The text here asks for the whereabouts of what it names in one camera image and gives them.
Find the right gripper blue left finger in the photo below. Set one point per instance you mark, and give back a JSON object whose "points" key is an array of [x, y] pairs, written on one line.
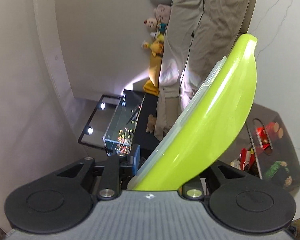
{"points": [[116, 168]]}

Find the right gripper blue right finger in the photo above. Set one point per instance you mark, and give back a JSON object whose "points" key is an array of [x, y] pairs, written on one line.
{"points": [[193, 189]]}

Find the white red foam rocket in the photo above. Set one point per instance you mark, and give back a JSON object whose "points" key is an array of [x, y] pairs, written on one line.
{"points": [[245, 160]]}

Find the lime green bin lid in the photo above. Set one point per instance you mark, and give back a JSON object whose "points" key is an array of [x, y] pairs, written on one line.
{"points": [[207, 126]]}

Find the smoky transparent storage bin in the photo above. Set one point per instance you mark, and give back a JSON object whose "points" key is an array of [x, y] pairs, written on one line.
{"points": [[247, 138]]}

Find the red figurine doll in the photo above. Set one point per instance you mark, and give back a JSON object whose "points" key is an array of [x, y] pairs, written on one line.
{"points": [[268, 134]]}

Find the glass fish tank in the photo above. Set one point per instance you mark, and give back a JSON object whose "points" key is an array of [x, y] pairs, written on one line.
{"points": [[120, 131]]}

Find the black cabinet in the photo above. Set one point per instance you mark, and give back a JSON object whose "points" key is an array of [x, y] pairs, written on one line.
{"points": [[147, 141]]}

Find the brown teddy bear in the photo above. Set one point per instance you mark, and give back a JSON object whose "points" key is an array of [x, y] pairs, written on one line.
{"points": [[151, 124]]}

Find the yellow pillow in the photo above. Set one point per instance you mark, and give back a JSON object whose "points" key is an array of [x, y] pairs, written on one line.
{"points": [[152, 84]]}

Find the yellow duck plush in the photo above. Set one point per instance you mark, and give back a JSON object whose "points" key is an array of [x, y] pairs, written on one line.
{"points": [[157, 46]]}

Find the pink plush toy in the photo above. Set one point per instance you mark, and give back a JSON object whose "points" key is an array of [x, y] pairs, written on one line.
{"points": [[162, 13]]}

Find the beige covered sofa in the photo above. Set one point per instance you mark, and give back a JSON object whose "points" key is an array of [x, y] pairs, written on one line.
{"points": [[199, 34]]}

